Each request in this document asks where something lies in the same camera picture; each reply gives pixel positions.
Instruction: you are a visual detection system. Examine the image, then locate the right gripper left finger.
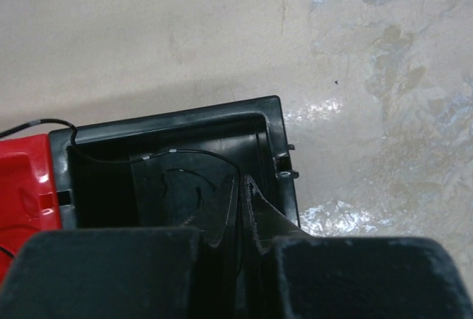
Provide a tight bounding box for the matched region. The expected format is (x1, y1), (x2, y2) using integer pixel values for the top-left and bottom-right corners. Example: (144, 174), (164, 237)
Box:
(1, 175), (239, 318)

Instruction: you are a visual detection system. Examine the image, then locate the black cable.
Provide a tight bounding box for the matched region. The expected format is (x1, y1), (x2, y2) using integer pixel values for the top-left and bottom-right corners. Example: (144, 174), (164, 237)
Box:
(0, 117), (241, 261)

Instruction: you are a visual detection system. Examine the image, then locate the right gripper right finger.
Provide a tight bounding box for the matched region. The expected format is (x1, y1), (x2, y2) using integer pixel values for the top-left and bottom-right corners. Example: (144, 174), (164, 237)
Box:
(240, 176), (472, 318)

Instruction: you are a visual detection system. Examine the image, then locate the black plastic bin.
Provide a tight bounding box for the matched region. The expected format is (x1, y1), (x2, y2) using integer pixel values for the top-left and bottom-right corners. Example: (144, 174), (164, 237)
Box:
(49, 96), (299, 229)

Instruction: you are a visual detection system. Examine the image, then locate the red plastic bin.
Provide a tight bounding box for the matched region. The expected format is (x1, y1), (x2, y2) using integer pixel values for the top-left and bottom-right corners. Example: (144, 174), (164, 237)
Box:
(0, 134), (61, 278)

